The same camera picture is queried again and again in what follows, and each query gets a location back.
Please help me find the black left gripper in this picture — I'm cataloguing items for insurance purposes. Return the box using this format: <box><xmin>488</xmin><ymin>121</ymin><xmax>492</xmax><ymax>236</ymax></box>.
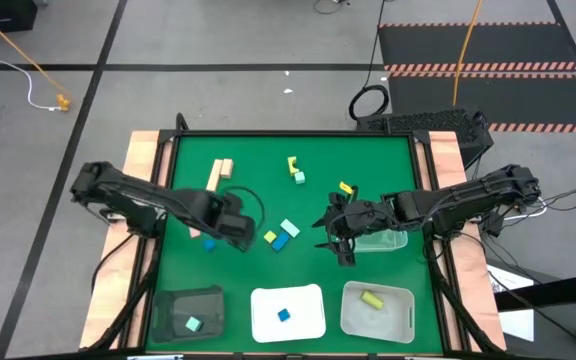
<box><xmin>207</xmin><ymin>192</ymin><xmax>258</xmax><ymax>253</ymax></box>

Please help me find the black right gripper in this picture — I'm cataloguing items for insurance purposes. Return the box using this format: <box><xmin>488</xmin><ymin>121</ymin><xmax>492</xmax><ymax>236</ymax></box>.
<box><xmin>311</xmin><ymin>192</ymin><xmax>396</xmax><ymax>267</ymax></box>

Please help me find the yellow cylinder block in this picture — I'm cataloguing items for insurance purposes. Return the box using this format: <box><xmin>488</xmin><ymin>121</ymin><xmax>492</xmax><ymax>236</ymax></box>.
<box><xmin>359</xmin><ymin>289</ymin><xmax>386</xmax><ymax>311</ymax></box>

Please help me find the blue rectangular block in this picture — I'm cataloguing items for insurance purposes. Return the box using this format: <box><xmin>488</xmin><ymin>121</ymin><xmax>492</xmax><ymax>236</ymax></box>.
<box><xmin>270</xmin><ymin>231</ymin><xmax>292</xmax><ymax>253</ymax></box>

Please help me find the mint green rectangular block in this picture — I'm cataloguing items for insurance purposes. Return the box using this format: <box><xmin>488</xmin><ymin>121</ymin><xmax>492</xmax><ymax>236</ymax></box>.
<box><xmin>279</xmin><ymin>218</ymin><xmax>302</xmax><ymax>239</ymax></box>

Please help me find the green table mat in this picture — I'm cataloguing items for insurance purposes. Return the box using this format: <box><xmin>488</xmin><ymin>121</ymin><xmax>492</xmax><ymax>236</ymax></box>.
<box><xmin>144</xmin><ymin>134</ymin><xmax>445</xmax><ymax>354</ymax></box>

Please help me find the clear plastic container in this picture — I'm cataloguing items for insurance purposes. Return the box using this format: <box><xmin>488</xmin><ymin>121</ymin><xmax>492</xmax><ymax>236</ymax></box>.
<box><xmin>353</xmin><ymin>227</ymin><xmax>410</xmax><ymax>254</ymax></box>

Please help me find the long natural wood block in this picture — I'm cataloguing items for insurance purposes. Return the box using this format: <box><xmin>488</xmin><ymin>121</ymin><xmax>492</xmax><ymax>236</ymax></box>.
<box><xmin>205</xmin><ymin>158</ymin><xmax>225</xmax><ymax>193</ymax></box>

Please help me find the white plastic tray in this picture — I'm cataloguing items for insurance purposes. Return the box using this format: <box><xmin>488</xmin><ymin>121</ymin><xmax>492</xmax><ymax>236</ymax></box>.
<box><xmin>250</xmin><ymin>283</ymin><xmax>327</xmax><ymax>344</ymax></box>

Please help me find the black plastic tray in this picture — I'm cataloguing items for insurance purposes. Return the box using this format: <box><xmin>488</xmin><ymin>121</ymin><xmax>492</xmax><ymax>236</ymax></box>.
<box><xmin>150</xmin><ymin>285</ymin><xmax>226</xmax><ymax>345</ymax></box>

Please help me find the grey plastic bin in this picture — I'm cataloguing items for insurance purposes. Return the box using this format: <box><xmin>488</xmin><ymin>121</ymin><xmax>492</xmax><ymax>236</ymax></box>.
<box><xmin>339</xmin><ymin>280</ymin><xmax>417</xmax><ymax>345</ymax></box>

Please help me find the wooden side board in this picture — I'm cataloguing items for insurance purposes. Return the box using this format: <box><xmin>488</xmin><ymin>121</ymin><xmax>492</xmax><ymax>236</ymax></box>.
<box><xmin>78</xmin><ymin>130</ymin><xmax>174</xmax><ymax>350</ymax></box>
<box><xmin>415</xmin><ymin>130</ymin><xmax>508</xmax><ymax>351</ymax></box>

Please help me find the white paper sheet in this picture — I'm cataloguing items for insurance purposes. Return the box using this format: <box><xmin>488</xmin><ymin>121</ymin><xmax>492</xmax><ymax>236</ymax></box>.
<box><xmin>486</xmin><ymin>263</ymin><xmax>537</xmax><ymax>343</ymax></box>

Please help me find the black metal beam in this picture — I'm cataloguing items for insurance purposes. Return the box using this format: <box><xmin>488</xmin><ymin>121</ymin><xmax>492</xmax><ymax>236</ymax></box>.
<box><xmin>494</xmin><ymin>270</ymin><xmax>576</xmax><ymax>312</ymax></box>

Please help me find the black hazard-striped floor mat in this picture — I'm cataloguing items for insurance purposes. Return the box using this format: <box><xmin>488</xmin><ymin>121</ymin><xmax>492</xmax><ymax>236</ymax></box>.
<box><xmin>377</xmin><ymin>21</ymin><xmax>576</xmax><ymax>135</ymax></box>

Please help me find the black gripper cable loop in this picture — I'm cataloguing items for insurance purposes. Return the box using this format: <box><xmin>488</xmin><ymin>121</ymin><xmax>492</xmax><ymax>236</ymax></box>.
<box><xmin>221</xmin><ymin>185</ymin><xmax>266</xmax><ymax>232</ymax></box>

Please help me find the black table frame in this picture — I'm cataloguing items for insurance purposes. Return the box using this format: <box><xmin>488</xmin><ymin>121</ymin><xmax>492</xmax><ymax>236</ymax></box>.
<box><xmin>85</xmin><ymin>112</ymin><xmax>507</xmax><ymax>360</ymax></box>

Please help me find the black coiled cable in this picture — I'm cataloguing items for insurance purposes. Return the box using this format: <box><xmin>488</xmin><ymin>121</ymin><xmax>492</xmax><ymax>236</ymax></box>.
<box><xmin>348</xmin><ymin>0</ymin><xmax>392</xmax><ymax>122</ymax></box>

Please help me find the thin black floor cable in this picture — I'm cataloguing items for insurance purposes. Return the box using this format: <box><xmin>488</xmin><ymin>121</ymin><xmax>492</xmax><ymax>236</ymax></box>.
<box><xmin>312</xmin><ymin>0</ymin><xmax>345</xmax><ymax>16</ymax></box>

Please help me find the orange floor cable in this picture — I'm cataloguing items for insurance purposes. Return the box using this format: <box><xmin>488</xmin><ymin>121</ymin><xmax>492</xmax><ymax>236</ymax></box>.
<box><xmin>451</xmin><ymin>0</ymin><xmax>485</xmax><ymax>108</ymax></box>
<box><xmin>0</xmin><ymin>3</ymin><xmax>69</xmax><ymax>101</ymax></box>

